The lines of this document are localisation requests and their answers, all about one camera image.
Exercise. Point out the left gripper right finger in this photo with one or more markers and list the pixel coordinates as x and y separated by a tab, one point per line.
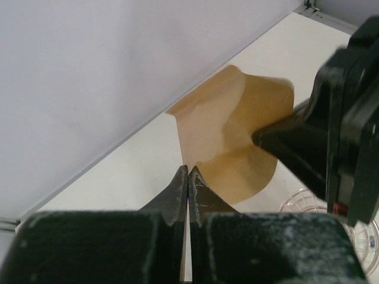
231	247

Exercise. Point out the clear plastic dripper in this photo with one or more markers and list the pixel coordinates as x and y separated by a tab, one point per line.
364	237

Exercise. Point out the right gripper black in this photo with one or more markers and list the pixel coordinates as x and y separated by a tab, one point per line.
330	142

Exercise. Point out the aluminium frame rail right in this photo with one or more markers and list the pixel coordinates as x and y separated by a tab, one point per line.
310	9

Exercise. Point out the aluminium frame post left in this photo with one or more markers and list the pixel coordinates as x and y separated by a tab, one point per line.
9	225

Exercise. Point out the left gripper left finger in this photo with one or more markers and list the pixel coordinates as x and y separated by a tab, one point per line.
144	246

